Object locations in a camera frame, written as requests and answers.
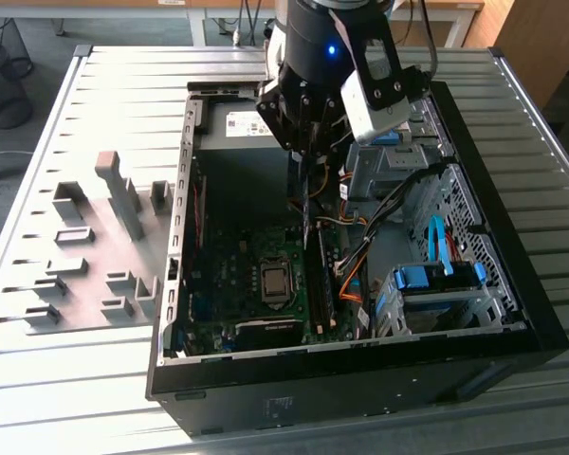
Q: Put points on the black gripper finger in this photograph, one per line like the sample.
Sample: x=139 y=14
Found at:
x=332 y=128
x=280 y=114

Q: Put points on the blue RAM stick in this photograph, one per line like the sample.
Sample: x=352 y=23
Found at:
x=306 y=208

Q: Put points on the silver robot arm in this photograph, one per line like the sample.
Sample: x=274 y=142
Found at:
x=274 y=52

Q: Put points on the grey metal drive cage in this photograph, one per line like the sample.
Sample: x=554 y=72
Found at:
x=398 y=161

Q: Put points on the grey power supply unit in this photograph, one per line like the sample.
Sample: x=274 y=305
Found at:
x=242 y=180

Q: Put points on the silver CPU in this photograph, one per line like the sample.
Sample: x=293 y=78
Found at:
x=276 y=282

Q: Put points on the hard disk in blue carrier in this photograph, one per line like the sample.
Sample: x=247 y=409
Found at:
x=410 y=277

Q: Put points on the green motherboard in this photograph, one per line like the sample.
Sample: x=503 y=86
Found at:
x=232 y=284

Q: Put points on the grey parts rack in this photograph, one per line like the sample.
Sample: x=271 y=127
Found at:
x=123 y=213

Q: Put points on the black graphics card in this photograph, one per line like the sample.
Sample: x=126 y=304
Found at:
x=265 y=332

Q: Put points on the grey perforated disk bay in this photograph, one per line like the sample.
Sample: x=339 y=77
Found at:
x=455 y=303

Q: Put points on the brown wooden cabinet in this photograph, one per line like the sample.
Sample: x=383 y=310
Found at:
x=540 y=47

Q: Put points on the black open PC case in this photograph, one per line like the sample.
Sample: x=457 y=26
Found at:
x=313 y=388

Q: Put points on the black mesh waste bin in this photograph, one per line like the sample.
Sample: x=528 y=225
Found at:
x=9 y=95

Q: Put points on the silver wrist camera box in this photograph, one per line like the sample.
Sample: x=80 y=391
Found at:
x=374 y=118

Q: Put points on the blue plastic drive bracket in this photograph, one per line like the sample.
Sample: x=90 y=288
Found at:
x=389 y=138

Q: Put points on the white frame desk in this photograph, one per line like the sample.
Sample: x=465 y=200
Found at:
x=455 y=28

